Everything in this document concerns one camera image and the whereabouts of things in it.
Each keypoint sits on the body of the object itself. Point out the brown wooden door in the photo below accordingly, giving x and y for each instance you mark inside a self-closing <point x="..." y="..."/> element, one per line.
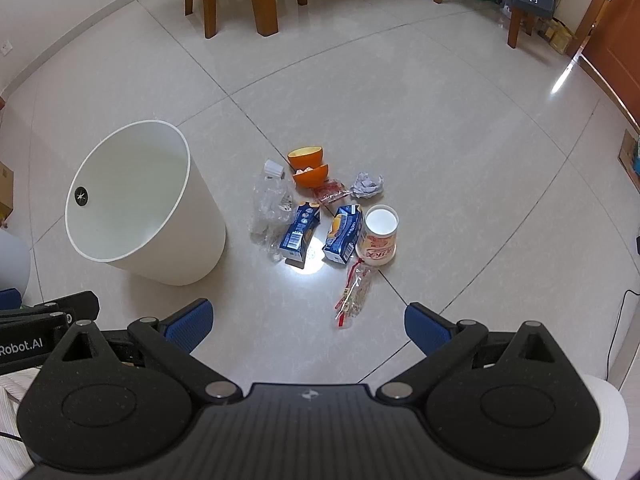
<point x="615" y="45"/>

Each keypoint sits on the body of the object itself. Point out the white plastic trash bin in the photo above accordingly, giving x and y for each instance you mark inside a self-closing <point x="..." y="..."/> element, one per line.
<point x="175" y="255"/>

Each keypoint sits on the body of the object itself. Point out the blue carton with orange picture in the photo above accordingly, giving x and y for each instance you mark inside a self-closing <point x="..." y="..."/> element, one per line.
<point x="345" y="240"/>

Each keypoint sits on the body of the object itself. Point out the paper ball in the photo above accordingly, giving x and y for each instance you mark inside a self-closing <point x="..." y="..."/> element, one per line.
<point x="366" y="186"/>

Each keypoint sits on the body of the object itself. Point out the blue milk carton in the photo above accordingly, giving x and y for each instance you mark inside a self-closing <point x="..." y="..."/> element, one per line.
<point x="297" y="232"/>

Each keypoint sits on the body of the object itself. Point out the person's striped shirt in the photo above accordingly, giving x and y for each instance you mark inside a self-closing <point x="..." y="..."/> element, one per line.
<point x="10" y="410"/>

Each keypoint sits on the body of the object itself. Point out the white printed paper cup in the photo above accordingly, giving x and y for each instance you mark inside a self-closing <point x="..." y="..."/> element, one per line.
<point x="376" y="252"/>

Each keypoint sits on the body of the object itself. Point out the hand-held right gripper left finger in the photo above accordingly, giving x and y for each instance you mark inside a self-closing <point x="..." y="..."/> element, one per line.
<point x="192" y="322"/>

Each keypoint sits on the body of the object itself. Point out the open cardboard box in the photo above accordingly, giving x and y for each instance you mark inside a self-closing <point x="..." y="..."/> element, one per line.
<point x="630" y="152"/>

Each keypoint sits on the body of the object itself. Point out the red snack wrapper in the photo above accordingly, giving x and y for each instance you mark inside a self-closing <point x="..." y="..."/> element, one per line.
<point x="330" y="192"/>

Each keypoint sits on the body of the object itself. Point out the clear wrapper with red stripes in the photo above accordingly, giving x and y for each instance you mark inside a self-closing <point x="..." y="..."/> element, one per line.
<point x="352" y="295"/>

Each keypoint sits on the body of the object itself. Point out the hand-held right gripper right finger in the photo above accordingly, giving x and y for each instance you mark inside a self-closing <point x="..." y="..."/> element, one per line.
<point x="425" y="327"/>

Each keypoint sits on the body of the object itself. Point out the crushed clear plastic bottle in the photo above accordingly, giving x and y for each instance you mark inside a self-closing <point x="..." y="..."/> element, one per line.
<point x="267" y="210"/>

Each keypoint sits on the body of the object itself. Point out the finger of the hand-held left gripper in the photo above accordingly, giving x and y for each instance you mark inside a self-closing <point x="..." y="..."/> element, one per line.
<point x="35" y="321"/>
<point x="82" y="305"/>

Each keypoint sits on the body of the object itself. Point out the crumpled white tissue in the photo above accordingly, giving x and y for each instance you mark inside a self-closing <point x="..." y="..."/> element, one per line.
<point x="303" y="170"/>

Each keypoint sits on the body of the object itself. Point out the blue object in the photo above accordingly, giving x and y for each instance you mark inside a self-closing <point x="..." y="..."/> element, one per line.
<point x="9" y="299"/>

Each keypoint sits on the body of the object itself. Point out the brown cardboard box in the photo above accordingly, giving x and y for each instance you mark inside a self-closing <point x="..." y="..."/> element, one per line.
<point x="5" y="190"/>

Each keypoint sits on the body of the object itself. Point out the orange peel half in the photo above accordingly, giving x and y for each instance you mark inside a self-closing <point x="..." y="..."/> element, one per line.
<point x="305" y="152"/>
<point x="312" y="180"/>

